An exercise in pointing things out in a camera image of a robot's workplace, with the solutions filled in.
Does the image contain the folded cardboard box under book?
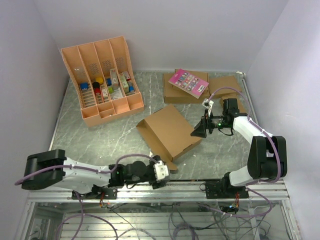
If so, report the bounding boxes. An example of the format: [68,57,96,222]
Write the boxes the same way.
[162,73,210,104]

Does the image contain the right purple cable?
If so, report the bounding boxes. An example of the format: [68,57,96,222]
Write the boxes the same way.
[203,86,282,218]

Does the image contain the peach plastic file organizer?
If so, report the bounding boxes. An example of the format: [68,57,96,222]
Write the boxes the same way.
[61,36,144,127]

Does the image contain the aluminium mounting rail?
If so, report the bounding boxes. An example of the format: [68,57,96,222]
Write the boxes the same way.
[27,180,290,203]

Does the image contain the green white small carton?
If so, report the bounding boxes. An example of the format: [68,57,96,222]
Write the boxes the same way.
[119,73,129,94]

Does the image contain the small folded cardboard box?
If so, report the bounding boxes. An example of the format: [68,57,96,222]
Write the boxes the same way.
[219,94,247,113]

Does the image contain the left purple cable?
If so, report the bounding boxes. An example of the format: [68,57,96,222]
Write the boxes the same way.
[14,153,157,238]

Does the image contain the folded cardboard box middle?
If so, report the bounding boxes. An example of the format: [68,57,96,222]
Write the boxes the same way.
[208,75,242,99]

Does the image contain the pink paperback book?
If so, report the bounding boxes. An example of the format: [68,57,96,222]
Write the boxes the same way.
[168,68,209,99]

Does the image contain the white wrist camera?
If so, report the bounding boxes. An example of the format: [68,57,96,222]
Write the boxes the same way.
[201,98,214,116]
[153,161,170,181]

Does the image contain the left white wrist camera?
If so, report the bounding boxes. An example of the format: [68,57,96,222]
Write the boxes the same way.
[153,161,170,181]

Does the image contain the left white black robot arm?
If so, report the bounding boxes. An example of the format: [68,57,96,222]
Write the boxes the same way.
[15,149,170,200]

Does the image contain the purple cable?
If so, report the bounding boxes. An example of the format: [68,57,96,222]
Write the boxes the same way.
[14,153,157,238]
[203,86,282,218]

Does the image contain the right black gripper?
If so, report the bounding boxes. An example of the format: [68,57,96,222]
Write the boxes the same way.
[191,109,229,138]

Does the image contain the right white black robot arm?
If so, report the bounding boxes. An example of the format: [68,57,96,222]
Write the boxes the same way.
[190,98,288,199]

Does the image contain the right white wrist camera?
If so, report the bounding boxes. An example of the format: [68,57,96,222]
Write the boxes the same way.
[201,98,214,116]

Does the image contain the large cardboard box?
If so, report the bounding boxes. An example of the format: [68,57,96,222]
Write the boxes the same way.
[136,104,202,174]

